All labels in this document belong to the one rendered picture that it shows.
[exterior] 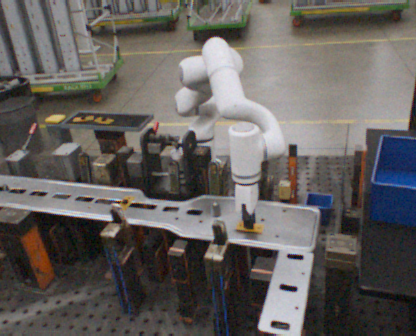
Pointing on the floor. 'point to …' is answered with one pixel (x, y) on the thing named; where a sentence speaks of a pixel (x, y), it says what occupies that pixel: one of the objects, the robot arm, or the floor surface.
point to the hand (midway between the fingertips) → (249, 220)
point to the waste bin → (12, 113)
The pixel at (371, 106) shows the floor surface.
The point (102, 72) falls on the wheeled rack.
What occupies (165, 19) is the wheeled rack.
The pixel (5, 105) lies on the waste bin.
